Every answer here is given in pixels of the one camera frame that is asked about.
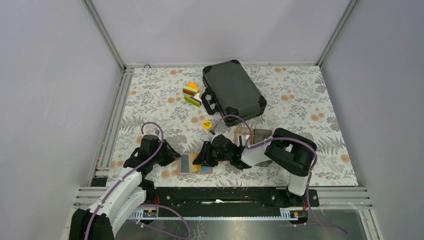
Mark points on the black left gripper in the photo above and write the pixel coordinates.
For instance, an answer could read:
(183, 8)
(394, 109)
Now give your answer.
(171, 155)

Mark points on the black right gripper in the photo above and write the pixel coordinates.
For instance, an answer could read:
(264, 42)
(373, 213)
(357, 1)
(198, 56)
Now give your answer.
(204, 157)

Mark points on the yellow card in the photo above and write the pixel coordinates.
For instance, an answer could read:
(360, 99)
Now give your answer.
(193, 167)

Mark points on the dark grey credit card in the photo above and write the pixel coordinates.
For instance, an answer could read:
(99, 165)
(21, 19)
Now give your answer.
(185, 164)

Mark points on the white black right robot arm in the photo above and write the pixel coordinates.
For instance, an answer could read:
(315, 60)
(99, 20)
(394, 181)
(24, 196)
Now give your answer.
(294, 153)

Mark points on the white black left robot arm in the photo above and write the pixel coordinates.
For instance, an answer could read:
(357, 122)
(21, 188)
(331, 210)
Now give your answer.
(103, 219)

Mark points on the silver striped credit card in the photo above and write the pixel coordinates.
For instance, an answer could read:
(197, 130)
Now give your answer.
(244, 141)

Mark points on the clear acrylic card organizer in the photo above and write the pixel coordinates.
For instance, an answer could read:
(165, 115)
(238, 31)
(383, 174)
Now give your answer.
(258, 136)

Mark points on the yellow round token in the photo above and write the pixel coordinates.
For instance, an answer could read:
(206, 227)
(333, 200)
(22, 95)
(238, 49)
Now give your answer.
(207, 124)

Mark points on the floral patterned table mat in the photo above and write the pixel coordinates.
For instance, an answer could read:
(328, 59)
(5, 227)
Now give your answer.
(297, 100)

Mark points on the dark grey hard case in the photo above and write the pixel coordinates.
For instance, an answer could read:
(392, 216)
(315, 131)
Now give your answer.
(229, 90)

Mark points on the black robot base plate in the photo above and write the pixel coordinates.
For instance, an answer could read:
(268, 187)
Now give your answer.
(225, 202)

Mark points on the aluminium frame rail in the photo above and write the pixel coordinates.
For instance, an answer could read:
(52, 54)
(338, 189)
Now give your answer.
(108, 140)

